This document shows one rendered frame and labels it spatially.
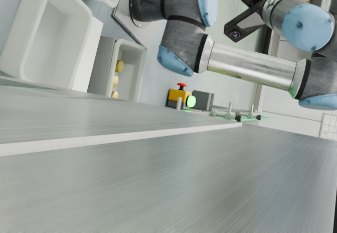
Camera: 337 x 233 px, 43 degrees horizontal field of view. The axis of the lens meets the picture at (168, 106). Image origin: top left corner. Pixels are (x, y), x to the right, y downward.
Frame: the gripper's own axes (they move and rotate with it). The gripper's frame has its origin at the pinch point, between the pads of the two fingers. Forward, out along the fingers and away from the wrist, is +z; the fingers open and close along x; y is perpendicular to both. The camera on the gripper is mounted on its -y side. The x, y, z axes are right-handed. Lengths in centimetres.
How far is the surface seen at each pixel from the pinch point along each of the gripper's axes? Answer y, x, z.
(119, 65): -33.6, 11.3, 8.3
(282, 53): -3, -342, 513
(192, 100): -39, -30, 43
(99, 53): -32.9, 18.4, 5.1
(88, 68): -35.6, 20.3, -2.7
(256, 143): -8, 32, -86
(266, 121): -104, -382, 474
